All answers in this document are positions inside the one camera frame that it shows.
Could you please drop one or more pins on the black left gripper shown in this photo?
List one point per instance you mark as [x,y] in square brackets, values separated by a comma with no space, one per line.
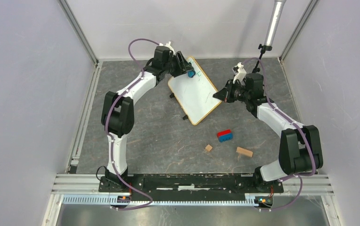
[183,67]

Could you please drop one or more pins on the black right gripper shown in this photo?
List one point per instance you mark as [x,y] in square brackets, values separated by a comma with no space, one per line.
[224,94]

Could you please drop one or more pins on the blue whiteboard eraser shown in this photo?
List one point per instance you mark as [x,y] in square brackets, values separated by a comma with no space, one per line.
[191,73]

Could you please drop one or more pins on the small wood-framed whiteboard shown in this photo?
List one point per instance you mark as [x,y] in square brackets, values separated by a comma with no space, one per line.
[195,95]

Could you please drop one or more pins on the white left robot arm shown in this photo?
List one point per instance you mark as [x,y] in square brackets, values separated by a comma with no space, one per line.
[118,115]

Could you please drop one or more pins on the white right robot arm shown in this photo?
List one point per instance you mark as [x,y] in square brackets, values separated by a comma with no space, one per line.
[300,152]

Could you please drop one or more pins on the black tripod stand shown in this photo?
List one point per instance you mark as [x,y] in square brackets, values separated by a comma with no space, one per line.
[263,49]

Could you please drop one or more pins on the red and blue toy brick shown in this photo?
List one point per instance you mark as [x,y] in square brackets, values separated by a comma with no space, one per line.
[225,135]

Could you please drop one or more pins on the small wooden cube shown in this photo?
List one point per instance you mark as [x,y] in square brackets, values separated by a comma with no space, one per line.
[208,148]

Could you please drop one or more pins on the long wooden block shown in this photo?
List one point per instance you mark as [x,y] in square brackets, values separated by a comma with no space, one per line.
[244,152]

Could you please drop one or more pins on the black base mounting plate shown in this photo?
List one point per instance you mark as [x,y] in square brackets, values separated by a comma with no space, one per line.
[189,187]

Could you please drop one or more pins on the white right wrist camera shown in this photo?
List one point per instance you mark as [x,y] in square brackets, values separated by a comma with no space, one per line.
[239,72]

